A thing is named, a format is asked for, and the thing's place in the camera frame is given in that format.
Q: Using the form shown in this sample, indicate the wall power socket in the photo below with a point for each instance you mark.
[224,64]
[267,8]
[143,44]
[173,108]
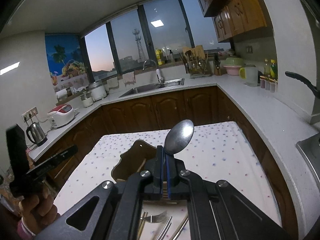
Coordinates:
[29,114]

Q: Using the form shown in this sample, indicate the upper wooden cabinets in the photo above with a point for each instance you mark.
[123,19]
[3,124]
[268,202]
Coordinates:
[234,17]

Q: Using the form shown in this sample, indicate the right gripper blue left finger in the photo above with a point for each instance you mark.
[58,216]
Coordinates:
[154,188]

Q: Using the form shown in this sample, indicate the yellow detergent bottle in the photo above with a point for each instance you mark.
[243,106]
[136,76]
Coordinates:
[159,57]

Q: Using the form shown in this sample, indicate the white plastic jug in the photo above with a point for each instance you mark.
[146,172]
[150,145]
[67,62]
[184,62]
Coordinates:
[249,75]

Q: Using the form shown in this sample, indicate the white red rice cooker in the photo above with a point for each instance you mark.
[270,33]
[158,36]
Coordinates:
[61,115]

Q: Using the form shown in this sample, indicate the steel fork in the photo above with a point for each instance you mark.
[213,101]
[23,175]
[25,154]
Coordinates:
[156,218]

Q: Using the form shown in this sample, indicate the steel sink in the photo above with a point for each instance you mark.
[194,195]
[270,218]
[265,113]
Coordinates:
[153,86]

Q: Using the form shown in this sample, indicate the white pot with lid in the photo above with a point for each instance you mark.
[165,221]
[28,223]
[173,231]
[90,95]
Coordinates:
[97,89]

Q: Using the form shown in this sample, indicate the black wok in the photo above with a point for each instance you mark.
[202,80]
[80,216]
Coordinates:
[304,80]

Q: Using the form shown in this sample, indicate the dish drying rack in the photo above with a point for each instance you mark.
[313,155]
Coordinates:
[196,61]

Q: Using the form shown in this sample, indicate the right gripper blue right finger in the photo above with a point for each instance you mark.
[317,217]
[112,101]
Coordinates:
[176,188]

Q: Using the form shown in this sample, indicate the steel electric kettle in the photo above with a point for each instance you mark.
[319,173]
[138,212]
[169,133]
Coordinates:
[36,134]

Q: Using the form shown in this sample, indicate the pink green basin stack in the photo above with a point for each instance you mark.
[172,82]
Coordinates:
[232,65]

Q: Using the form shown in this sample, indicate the white floral tablecloth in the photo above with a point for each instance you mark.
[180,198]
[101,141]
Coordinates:
[218,151]

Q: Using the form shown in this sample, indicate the person's left hand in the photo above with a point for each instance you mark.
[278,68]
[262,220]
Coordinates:
[38,211]

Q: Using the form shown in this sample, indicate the chrome faucet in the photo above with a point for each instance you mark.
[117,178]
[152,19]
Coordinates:
[156,69]

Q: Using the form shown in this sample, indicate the wooden utensil holder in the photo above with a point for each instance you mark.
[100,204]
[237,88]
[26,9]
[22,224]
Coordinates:
[133,160]

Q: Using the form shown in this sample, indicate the fruit beach poster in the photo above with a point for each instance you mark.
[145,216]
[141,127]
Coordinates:
[65,62]

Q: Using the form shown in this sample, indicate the steel spoon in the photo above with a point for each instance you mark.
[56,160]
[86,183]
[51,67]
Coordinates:
[179,137]

